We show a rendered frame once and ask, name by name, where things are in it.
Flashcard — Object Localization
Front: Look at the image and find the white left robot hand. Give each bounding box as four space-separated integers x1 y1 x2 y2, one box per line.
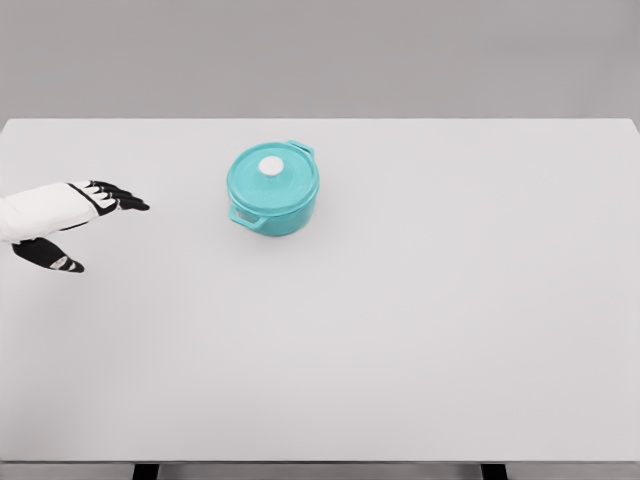
0 179 151 274

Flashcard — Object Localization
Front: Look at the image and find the teal pot lid white knob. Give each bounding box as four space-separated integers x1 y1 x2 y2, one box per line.
226 142 320 217

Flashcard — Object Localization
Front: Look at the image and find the teal pot with handles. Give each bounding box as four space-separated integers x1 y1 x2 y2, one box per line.
226 140 321 238

